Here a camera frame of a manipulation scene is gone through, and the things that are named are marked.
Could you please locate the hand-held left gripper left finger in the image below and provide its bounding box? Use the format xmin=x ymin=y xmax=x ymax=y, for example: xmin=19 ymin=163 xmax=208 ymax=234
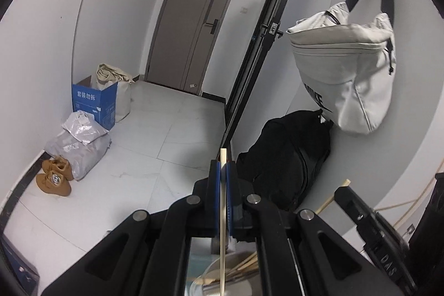
xmin=42 ymin=159 xmax=223 ymax=296

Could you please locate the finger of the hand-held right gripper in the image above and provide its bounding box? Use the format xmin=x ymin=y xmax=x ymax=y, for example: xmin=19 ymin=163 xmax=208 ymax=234
xmin=334 ymin=186 xmax=374 ymax=231

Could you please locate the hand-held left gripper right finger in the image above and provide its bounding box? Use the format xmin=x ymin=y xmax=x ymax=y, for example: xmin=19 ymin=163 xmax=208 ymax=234
xmin=225 ymin=159 xmax=384 ymax=296

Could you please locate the white utensil holder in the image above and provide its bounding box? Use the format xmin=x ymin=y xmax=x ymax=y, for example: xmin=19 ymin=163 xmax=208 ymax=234
xmin=189 ymin=249 xmax=264 ymax=296

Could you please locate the teal checked tablecloth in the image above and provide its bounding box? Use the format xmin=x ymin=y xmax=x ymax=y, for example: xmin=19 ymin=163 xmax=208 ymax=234
xmin=189 ymin=252 xmax=220 ymax=279

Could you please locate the black duffel bag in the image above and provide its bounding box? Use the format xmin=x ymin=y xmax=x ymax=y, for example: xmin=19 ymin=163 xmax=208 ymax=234
xmin=236 ymin=110 xmax=332 ymax=243

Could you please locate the white sling bag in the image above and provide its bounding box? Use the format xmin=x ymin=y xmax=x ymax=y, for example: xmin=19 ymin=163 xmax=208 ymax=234
xmin=285 ymin=0 xmax=398 ymax=134

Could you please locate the beige canvas tote bag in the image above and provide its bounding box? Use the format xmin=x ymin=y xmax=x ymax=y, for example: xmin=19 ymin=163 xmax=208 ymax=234
xmin=96 ymin=64 xmax=134 ymax=122

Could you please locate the large grey plastic parcel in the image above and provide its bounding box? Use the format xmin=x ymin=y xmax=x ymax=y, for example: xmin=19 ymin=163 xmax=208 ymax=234
xmin=45 ymin=131 xmax=112 ymax=181

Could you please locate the black-framed glass door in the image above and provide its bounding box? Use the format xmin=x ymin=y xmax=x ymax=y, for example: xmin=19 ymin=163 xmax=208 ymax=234
xmin=220 ymin=0 xmax=311 ymax=158

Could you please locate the small grey plastic parcel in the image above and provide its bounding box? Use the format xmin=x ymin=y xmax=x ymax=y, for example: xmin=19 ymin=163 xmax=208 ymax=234
xmin=62 ymin=110 xmax=110 ymax=144

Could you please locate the blue cardboard box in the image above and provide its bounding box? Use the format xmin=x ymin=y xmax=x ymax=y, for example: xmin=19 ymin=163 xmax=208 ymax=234
xmin=72 ymin=75 xmax=118 ymax=131

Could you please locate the brown suede shoe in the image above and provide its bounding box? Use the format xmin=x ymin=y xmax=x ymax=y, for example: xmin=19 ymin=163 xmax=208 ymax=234
xmin=36 ymin=170 xmax=72 ymax=197
xmin=42 ymin=158 xmax=74 ymax=180

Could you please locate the brown door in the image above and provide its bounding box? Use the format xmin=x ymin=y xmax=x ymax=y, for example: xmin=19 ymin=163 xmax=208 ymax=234
xmin=145 ymin=0 xmax=245 ymax=96

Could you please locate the navy shoe box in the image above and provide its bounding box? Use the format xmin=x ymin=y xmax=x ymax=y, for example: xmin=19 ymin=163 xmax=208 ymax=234
xmin=0 ymin=235 xmax=39 ymax=290

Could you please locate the black door handle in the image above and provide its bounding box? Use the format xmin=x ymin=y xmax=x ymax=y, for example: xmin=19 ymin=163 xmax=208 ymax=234
xmin=203 ymin=19 xmax=220 ymax=35

